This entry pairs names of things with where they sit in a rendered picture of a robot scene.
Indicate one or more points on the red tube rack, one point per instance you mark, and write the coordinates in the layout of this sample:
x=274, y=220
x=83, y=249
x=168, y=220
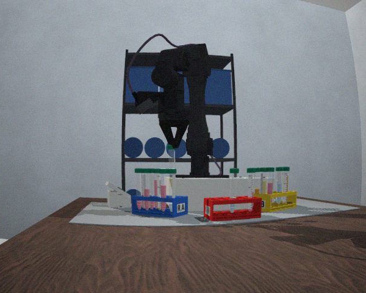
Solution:
x=212, y=215

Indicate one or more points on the blue tube rack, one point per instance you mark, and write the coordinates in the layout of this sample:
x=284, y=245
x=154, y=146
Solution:
x=179, y=204

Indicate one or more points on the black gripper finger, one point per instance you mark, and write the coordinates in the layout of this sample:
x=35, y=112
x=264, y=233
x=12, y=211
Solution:
x=169, y=123
x=166, y=134

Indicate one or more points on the grey flat mat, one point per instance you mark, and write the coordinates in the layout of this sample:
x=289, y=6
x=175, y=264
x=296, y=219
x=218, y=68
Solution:
x=99, y=213

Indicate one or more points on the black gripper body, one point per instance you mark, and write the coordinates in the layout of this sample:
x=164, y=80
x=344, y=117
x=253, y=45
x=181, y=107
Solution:
x=170, y=114

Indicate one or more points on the yellow rack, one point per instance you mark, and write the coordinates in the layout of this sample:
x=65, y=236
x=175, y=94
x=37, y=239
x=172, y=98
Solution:
x=266, y=201

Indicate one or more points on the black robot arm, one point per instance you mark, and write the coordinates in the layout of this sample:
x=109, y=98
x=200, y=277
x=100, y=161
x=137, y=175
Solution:
x=198, y=141

